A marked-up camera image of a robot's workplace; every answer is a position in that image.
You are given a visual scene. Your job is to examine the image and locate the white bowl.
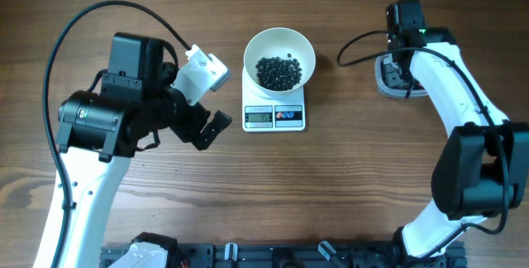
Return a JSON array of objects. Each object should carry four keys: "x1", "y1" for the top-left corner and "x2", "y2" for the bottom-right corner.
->
[{"x1": 243, "y1": 27, "x2": 316, "y2": 96}]

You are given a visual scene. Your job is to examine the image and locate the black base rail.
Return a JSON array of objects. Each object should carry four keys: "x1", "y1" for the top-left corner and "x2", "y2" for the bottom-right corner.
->
[{"x1": 100, "y1": 232, "x2": 468, "y2": 268}]

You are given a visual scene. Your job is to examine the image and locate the black beans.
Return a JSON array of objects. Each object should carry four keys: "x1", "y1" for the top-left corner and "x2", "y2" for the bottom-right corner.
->
[{"x1": 255, "y1": 53, "x2": 303, "y2": 92}]

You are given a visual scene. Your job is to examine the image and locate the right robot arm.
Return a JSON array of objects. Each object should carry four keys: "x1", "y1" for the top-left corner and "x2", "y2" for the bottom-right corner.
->
[{"x1": 381, "y1": 0, "x2": 528, "y2": 264}]

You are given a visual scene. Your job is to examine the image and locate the clear plastic container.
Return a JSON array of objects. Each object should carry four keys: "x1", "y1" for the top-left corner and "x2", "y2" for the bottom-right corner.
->
[{"x1": 374, "y1": 55, "x2": 427, "y2": 99}]

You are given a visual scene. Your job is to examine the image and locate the white digital kitchen scale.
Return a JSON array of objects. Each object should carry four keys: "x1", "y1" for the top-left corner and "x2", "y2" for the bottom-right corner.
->
[{"x1": 242, "y1": 69, "x2": 306, "y2": 132}]

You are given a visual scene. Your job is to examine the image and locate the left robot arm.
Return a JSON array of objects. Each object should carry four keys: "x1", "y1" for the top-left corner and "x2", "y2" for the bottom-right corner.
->
[{"x1": 34, "y1": 32, "x2": 231, "y2": 267}]

